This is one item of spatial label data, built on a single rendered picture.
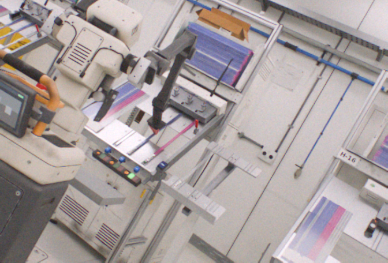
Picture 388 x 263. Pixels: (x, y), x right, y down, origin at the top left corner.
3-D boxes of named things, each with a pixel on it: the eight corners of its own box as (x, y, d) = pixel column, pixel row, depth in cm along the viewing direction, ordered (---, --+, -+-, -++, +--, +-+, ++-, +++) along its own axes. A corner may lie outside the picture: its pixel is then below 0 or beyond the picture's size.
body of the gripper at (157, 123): (153, 117, 270) (154, 108, 265) (166, 125, 266) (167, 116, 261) (146, 122, 266) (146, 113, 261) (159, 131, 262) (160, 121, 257)
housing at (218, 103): (217, 123, 294) (220, 107, 285) (159, 90, 313) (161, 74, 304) (223, 117, 299) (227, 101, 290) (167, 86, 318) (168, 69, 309)
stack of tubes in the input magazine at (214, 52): (231, 86, 287) (252, 49, 287) (170, 53, 307) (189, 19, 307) (236, 90, 299) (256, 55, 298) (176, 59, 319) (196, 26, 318)
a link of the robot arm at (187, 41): (187, 22, 230) (204, 32, 229) (178, 44, 238) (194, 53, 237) (143, 53, 195) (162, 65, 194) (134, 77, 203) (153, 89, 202)
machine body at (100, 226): (116, 280, 275) (167, 192, 274) (41, 217, 303) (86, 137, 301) (160, 266, 335) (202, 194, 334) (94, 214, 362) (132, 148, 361)
